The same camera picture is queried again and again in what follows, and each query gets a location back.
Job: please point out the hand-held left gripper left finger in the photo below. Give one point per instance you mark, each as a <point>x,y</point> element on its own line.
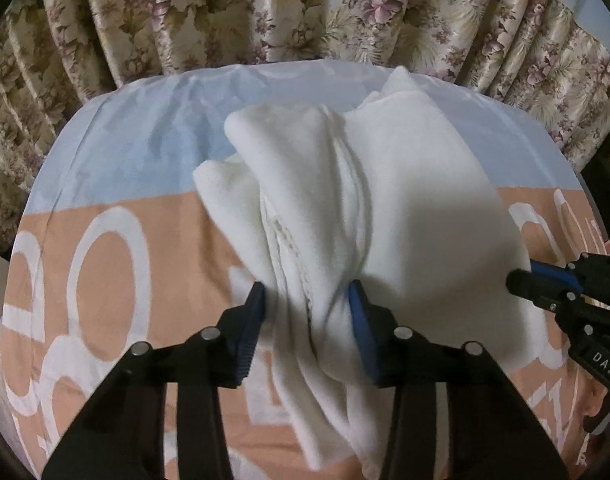
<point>250,330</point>

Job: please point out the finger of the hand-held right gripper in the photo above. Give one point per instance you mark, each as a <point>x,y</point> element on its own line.
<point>522,284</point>
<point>555,274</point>

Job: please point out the white knit sweater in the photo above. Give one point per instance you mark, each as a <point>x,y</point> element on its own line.
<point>410,200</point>

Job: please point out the blue and peach printed bedsheet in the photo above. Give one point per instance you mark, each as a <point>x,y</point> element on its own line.
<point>110,160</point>

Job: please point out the floral curtain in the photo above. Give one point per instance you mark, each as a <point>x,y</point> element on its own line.
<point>285,10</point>

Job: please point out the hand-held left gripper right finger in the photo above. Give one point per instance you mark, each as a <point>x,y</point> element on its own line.
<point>362,330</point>

